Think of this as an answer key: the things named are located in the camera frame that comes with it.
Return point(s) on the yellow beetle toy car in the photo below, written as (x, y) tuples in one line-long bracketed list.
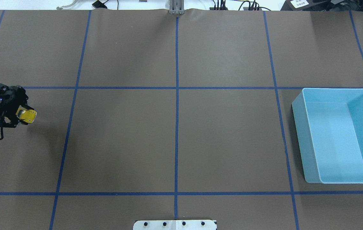
[(26, 116)]

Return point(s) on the small black device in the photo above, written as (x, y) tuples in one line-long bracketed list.
[(99, 4)]

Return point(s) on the light blue plastic bin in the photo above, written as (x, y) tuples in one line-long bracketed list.
[(329, 127)]

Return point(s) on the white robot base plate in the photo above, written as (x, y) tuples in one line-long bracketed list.
[(194, 224)]

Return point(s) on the aluminium frame post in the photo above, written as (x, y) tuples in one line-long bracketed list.
[(176, 7)]

